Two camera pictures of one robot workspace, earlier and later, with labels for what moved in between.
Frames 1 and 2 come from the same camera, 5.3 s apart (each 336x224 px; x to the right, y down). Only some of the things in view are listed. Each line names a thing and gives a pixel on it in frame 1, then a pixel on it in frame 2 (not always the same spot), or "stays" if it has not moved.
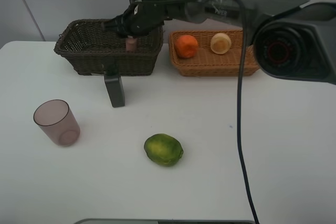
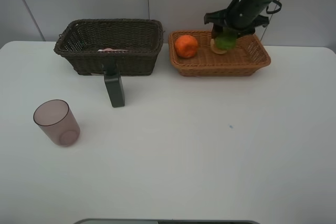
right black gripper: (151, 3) -> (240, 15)
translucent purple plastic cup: (55, 117) stays
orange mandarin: (186, 46) stays
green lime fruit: (164, 149) -> (227, 40)
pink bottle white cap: (131, 44) -> (110, 50)
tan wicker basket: (206, 62) stays
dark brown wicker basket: (89, 50) stays
